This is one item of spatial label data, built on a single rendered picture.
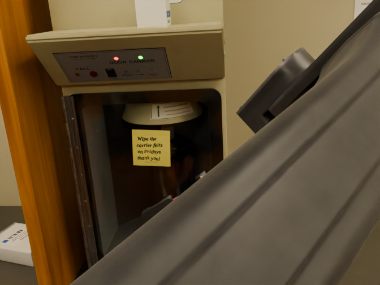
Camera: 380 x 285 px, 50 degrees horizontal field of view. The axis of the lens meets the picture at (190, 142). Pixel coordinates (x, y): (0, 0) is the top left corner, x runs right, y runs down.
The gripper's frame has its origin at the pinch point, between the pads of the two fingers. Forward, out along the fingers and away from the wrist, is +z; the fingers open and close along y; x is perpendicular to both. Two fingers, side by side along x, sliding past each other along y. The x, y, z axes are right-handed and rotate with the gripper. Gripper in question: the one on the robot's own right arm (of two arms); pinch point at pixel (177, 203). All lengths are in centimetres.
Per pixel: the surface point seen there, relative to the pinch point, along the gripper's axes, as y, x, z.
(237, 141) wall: -10, -9, 49
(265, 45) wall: 10, -31, 49
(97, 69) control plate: 29.6, -3.5, -0.7
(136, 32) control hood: 30.3, -14.3, -6.2
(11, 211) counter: 12, 64, 40
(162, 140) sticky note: 11.7, -3.8, 3.9
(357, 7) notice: 5, -57, 49
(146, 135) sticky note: 14.1, -1.7, 4.0
